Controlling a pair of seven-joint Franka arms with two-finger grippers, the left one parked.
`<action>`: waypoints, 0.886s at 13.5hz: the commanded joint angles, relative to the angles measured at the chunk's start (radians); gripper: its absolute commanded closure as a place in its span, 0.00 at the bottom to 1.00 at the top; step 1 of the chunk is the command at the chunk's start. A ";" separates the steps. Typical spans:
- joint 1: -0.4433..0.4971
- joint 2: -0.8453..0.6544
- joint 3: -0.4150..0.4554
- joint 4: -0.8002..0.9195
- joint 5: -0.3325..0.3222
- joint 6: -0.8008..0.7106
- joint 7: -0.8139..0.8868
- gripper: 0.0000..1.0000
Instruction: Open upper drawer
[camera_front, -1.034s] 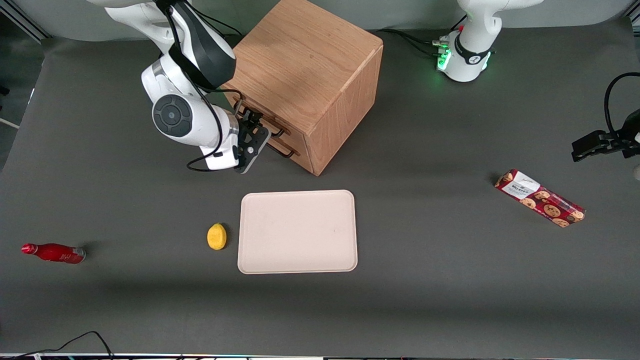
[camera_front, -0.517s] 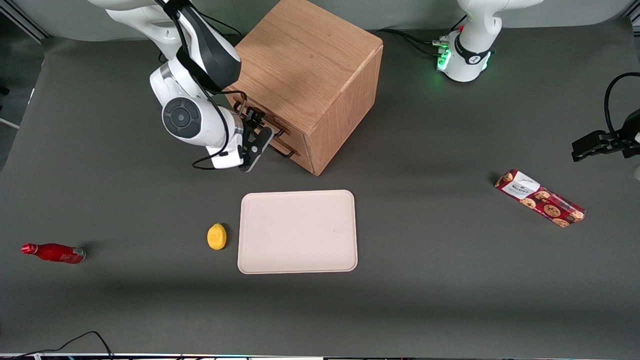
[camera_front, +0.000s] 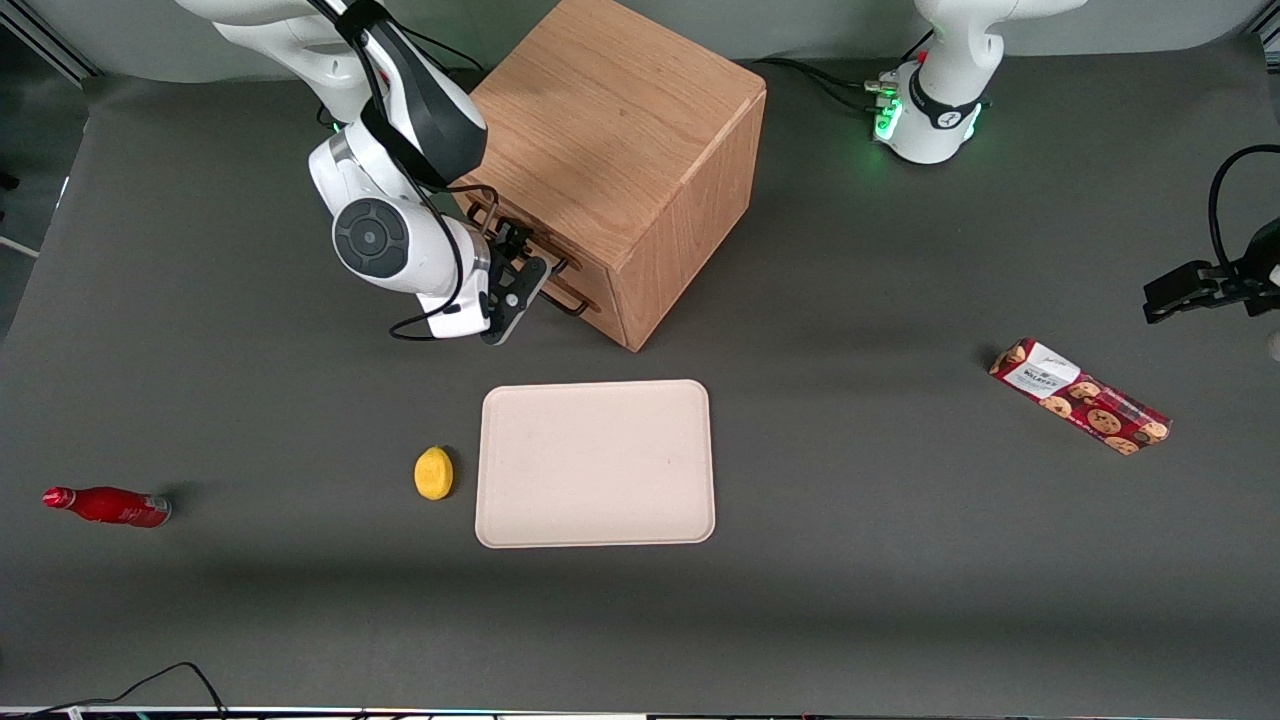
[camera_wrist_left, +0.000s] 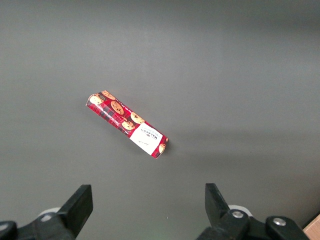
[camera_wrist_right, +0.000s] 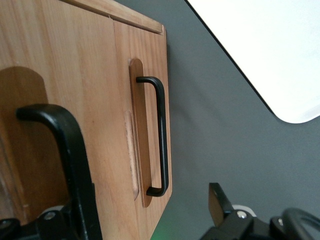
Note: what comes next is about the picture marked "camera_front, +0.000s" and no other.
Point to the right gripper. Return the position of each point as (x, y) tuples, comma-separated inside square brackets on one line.
[(511, 243)]

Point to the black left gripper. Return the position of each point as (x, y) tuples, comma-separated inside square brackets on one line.
[(1258, 265)]

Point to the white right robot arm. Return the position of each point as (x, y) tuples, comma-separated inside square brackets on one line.
[(395, 240)]

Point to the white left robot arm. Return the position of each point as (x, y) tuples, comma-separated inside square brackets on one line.
[(940, 110)]

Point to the wooden drawer cabinet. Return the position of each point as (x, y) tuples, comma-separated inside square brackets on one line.
[(610, 130)]

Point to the red tartan cookie box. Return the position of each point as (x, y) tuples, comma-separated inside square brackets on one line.
[(1085, 398)]

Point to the beige plastic tray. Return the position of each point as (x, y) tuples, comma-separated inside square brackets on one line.
[(595, 465)]

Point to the yellow lemon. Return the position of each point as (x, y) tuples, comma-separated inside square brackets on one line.
[(434, 474)]

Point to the red bottle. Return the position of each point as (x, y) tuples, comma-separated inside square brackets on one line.
[(110, 506)]

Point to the aluminium frame rail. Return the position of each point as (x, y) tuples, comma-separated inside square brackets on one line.
[(55, 45)]

